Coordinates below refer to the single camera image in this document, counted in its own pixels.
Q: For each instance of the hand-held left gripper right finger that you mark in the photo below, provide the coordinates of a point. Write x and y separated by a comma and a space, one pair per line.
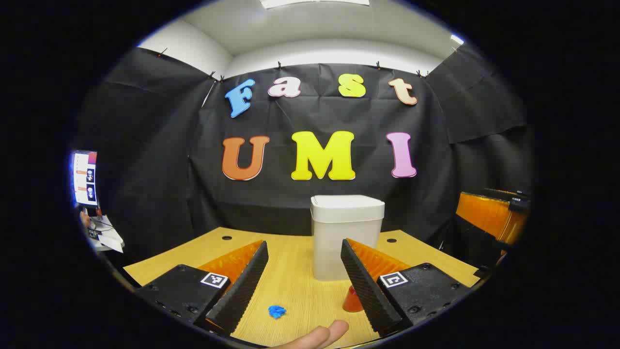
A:
363, 286

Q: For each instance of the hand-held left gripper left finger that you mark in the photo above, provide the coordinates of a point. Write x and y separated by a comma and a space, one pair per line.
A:
242, 286

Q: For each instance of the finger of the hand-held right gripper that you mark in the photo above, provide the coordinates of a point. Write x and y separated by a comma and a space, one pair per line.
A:
489, 215

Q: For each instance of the red pop can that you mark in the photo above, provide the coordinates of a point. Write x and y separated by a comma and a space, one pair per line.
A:
350, 301

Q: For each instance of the blue paper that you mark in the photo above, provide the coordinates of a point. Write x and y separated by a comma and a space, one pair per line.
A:
277, 311

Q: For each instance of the white desktop garbage bin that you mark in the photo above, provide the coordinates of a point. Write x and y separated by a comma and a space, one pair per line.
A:
339, 232

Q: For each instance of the wooden desktop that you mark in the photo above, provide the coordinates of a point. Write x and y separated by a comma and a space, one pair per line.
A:
300, 286

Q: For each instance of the white paper sheets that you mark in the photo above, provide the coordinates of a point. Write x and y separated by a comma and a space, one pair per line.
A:
110, 235

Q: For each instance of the white side desk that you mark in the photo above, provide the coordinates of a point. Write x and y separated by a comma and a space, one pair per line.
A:
97, 237

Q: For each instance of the computer monitor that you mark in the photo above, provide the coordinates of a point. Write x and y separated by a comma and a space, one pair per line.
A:
85, 177

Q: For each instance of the ceiling light panel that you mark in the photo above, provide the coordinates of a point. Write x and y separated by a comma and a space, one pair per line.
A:
315, 3

